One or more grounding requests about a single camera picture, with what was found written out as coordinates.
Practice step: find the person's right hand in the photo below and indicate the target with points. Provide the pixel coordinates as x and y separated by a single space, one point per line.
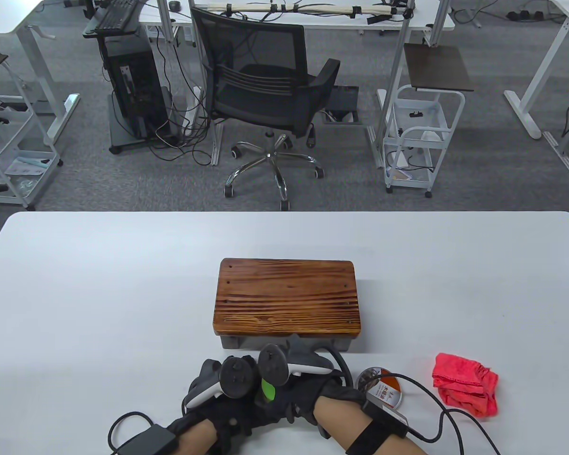
308 393

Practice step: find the person's left hand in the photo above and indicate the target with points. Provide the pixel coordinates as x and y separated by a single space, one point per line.
232 422

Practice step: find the green round sponge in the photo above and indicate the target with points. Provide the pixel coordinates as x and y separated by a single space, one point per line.
268 389

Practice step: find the round metal tin lid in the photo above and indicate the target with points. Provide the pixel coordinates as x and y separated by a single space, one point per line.
384 391

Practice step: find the brown wooden stool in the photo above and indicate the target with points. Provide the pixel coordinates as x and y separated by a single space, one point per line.
287 294

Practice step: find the red cloth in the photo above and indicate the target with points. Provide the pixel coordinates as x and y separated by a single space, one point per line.
464 384

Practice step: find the person's right forearm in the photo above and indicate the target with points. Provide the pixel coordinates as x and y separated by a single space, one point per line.
346 419

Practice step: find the person's left forearm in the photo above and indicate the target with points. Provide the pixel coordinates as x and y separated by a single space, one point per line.
197 441

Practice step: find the black and white controller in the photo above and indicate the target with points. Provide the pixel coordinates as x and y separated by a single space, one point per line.
234 379
272 362

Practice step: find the white rolling cart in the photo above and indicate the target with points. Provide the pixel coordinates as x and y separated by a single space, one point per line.
419 179
23 166

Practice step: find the black floor socket box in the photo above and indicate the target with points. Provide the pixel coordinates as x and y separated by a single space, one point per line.
344 99

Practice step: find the white power strip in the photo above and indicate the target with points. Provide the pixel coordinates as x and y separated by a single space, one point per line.
189 116

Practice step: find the black mesh office chair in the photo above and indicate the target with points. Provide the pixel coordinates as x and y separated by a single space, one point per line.
265 95

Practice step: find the grey computer stand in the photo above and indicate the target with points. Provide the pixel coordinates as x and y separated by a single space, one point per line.
121 132

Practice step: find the black computer tower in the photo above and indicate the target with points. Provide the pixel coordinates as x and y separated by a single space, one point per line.
137 90

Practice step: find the white desk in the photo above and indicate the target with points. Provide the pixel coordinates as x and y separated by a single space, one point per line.
9 14
313 21
547 64

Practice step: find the beige rod bundle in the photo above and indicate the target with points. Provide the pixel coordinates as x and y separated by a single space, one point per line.
313 8

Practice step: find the black computer mouse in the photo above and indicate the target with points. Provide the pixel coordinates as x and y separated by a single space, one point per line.
174 5

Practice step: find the black keyboard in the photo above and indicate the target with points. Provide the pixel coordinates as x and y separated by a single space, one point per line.
116 14

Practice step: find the black power strip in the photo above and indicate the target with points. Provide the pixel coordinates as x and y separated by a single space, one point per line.
524 15

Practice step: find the aluminium frame post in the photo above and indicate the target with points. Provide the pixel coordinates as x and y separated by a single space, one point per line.
214 142
393 71

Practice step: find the aluminium floor rail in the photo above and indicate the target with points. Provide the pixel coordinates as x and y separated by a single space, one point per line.
562 154

